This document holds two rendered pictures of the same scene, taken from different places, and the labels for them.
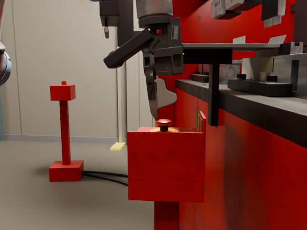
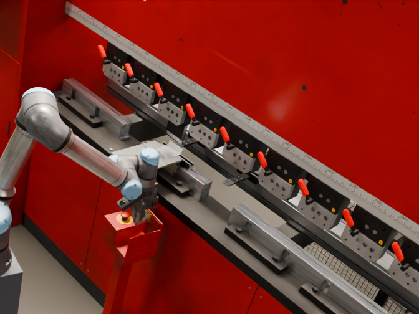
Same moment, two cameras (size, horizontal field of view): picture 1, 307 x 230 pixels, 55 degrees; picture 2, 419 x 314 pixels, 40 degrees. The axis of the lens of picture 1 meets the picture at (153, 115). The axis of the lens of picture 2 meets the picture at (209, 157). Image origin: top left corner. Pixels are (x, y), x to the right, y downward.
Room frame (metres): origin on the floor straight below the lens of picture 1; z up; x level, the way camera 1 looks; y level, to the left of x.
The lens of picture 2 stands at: (-0.73, 1.37, 2.33)
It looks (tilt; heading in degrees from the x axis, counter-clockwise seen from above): 30 degrees down; 309
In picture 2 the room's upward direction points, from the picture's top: 17 degrees clockwise
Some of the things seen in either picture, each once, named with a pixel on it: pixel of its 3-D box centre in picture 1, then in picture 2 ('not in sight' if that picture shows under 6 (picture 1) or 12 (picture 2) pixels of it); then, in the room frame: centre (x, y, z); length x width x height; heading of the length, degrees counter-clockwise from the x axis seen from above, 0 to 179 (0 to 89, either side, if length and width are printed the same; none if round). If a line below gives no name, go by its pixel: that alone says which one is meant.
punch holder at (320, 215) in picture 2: not in sight; (325, 200); (0.08, -0.38, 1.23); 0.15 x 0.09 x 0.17; 4
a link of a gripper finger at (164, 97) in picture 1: (163, 99); (143, 217); (0.62, -0.02, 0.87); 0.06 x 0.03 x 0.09; 86
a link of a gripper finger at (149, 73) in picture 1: (150, 78); (140, 211); (0.61, 0.01, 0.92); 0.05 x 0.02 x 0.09; 176
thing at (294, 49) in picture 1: (276, 50); (176, 156); (0.81, -0.33, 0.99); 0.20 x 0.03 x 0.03; 4
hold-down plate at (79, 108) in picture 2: (201, 78); (79, 111); (1.44, -0.23, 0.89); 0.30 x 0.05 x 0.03; 4
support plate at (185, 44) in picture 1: (219, 47); (146, 157); (0.84, -0.18, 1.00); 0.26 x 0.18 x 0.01; 94
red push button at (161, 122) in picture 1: (164, 126); (125, 217); (0.73, -0.03, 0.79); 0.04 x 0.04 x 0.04
